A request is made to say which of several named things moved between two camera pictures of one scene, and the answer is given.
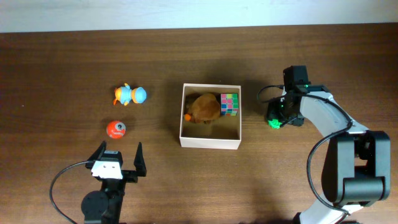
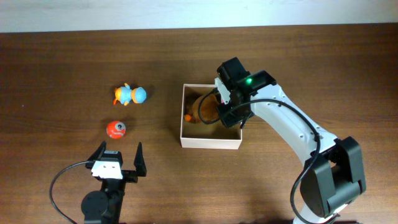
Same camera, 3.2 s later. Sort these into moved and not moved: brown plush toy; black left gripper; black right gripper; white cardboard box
Moved: black right gripper
Not moved: brown plush toy; white cardboard box; black left gripper
